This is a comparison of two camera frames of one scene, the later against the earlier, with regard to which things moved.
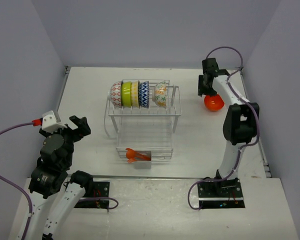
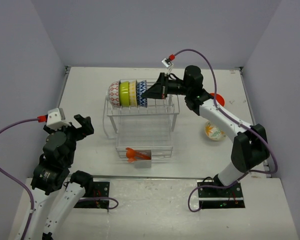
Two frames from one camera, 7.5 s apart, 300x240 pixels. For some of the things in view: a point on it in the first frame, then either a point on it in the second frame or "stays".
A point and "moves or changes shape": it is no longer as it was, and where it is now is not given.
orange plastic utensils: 132,156 stays
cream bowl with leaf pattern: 159,94 moves or changes shape
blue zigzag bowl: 143,94 stays
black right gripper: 202,79 → 160,90
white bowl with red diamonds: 116,94 stays
